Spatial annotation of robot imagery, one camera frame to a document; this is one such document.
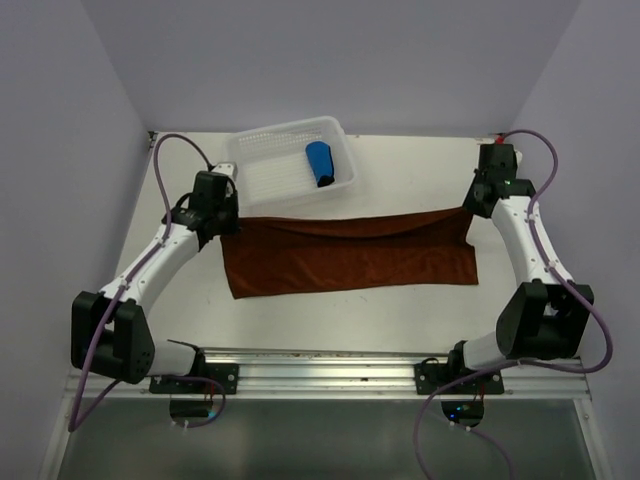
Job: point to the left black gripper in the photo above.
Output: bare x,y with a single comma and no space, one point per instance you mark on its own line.
233,226

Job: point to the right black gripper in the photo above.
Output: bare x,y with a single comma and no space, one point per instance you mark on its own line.
469,202

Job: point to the brown towel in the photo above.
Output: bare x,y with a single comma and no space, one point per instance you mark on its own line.
272,256

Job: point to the white plastic basket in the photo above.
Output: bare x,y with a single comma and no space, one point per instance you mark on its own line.
273,170

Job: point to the blue and grey towel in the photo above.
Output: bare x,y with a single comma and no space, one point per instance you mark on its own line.
320,160

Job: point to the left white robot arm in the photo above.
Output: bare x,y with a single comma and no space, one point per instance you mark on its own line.
110,328

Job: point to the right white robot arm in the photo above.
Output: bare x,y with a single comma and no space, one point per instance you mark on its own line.
545,318

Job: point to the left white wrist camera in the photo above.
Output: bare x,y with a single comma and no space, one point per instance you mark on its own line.
228,169

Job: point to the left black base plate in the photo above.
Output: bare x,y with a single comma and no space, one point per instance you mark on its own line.
206,378

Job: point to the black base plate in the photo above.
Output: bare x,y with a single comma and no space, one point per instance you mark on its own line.
206,378
430,374

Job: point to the aluminium rail frame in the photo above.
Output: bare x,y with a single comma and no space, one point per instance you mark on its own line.
438,165

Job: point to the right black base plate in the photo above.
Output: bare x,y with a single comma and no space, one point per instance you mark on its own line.
430,374

